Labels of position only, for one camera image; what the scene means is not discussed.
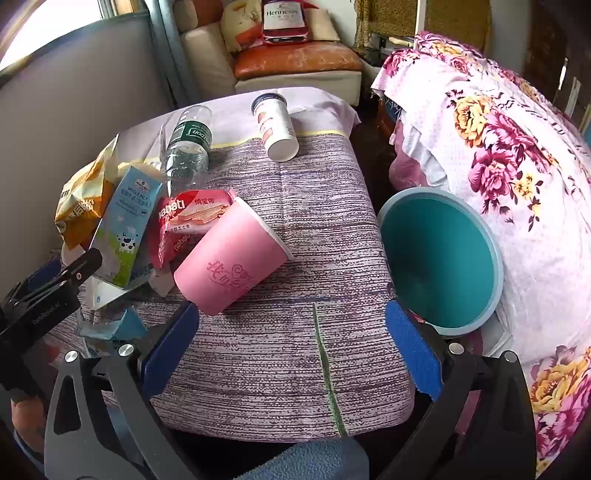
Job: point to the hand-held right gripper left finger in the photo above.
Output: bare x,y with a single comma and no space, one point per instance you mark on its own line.
171,350

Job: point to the dark wooden cabinet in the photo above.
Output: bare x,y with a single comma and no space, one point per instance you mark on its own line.
549,46

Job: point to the person's left hand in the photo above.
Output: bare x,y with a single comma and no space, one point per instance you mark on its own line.
27,415

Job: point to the yellow snack bag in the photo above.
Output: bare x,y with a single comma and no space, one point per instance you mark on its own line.
83,194

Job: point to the grey-blue curtain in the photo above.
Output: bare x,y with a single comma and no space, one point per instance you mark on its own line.
171,46

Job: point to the pink paper cup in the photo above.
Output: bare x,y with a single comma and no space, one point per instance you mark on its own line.
221,263

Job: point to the purple striped table cloth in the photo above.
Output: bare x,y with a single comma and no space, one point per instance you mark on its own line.
300,221

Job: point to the pink bed sheet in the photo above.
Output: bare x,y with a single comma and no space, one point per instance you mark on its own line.
411,161

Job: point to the window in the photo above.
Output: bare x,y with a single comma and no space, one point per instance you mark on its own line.
46,23

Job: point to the clear plastic water bottle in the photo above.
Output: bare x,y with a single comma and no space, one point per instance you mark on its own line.
187,147

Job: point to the orange seat cushion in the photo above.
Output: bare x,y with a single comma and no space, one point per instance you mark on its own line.
295,57

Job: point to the white cardboard box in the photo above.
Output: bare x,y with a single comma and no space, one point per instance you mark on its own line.
101,295

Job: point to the brown textured cloth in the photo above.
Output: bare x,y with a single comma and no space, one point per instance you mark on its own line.
457,23

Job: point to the red wafer packet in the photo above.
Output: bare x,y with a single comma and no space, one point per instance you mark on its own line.
175,217

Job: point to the red bottle-shaped pillow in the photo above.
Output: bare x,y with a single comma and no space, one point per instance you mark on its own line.
284,27

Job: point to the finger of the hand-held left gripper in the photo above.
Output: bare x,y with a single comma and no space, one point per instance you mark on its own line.
83,265
41,274

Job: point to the pink floral blanket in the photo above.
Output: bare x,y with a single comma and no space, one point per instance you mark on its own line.
508,184

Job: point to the teal round bin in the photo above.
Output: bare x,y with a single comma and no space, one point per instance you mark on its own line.
434,258

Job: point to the cream printed pillow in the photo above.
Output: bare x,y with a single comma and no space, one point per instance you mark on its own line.
235,23

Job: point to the blue milk carton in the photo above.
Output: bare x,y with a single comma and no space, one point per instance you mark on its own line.
124,221

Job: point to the white paper cup with lid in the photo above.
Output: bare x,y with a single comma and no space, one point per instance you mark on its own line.
277,129

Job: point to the cream leather sofa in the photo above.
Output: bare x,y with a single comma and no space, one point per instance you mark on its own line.
207,60

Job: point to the blue towel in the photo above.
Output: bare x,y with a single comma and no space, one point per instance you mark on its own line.
304,461

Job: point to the beige pillow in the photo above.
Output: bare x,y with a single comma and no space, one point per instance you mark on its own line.
323,25

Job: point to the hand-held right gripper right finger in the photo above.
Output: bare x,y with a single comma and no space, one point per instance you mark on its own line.
411,350

